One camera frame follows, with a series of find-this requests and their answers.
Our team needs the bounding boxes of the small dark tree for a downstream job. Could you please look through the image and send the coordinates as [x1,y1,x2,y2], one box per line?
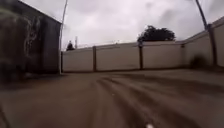
[65,40,76,52]

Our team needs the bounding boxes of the dark bush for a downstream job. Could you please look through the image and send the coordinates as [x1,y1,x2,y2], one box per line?
[190,54,207,70]

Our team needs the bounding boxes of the dark leaning pole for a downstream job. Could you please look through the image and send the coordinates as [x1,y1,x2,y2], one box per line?
[195,0,209,31]

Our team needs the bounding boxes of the dark leafy tree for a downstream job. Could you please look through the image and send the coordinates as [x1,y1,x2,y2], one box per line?
[136,25,177,44]

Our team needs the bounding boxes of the pale thin pole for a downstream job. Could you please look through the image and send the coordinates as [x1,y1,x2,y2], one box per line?
[58,0,69,75]

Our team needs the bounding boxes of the pale panel wall with posts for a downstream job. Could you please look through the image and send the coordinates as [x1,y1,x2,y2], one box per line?
[61,15,224,73]

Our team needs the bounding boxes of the dark building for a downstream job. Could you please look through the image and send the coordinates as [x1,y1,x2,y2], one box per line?
[0,0,63,81]

